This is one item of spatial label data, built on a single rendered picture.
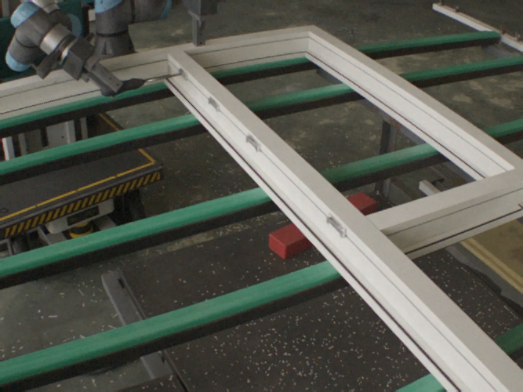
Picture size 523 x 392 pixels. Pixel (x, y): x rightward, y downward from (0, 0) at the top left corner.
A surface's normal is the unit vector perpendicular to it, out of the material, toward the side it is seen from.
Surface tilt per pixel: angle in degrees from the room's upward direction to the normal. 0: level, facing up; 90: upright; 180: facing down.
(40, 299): 0
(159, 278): 0
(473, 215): 90
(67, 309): 0
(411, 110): 90
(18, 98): 90
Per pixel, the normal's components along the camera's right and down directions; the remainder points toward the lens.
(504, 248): 0.03, -0.82
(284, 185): -0.89, 0.24
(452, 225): 0.46, 0.51
